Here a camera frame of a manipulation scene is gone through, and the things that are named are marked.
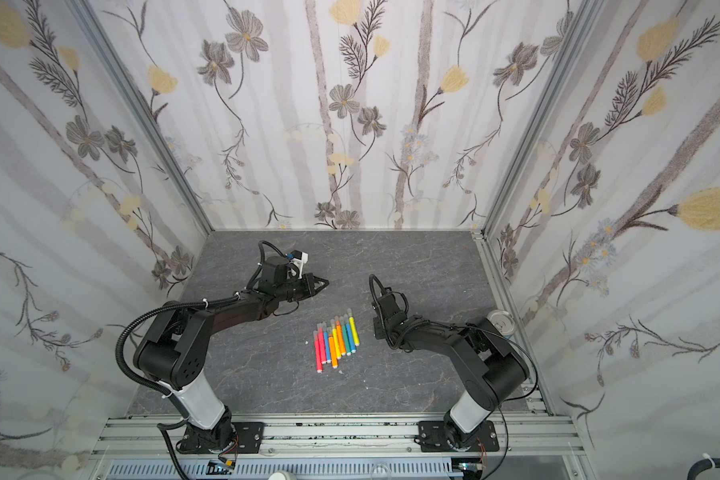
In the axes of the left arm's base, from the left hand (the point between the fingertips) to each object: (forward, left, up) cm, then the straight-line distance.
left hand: (324, 275), depth 91 cm
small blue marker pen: (-18, -1, -11) cm, 21 cm away
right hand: (-9, -17, -9) cm, 21 cm away
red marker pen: (-17, 0, -12) cm, 21 cm away
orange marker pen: (-16, -5, -11) cm, 20 cm away
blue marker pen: (-16, -8, -11) cm, 21 cm away
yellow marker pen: (-12, -9, -11) cm, 19 cm away
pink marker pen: (-25, +1, -11) cm, 28 cm away
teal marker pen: (-13, -6, -12) cm, 19 cm away
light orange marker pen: (-20, -3, -12) cm, 23 cm away
